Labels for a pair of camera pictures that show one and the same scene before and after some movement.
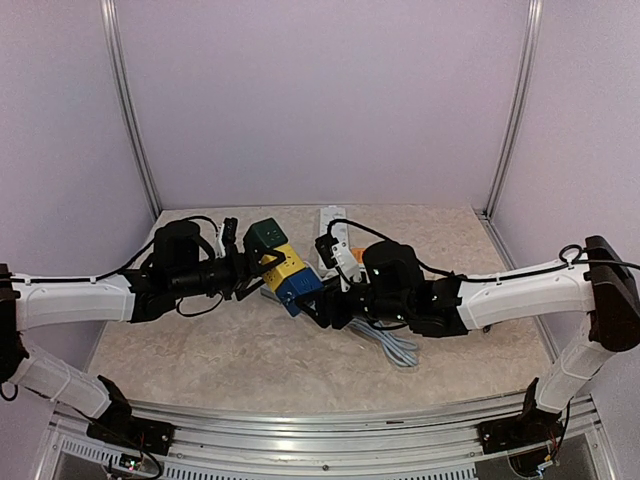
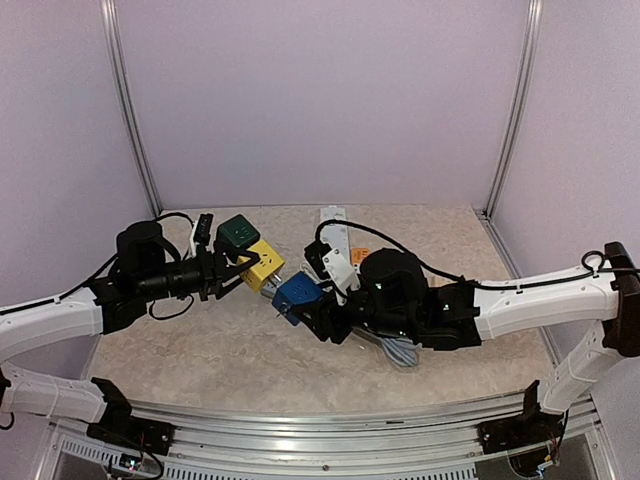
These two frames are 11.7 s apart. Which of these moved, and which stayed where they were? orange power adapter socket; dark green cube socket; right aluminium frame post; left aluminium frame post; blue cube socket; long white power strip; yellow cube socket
Moved: blue cube socket; yellow cube socket; dark green cube socket
Stayed: orange power adapter socket; left aluminium frame post; right aluminium frame post; long white power strip
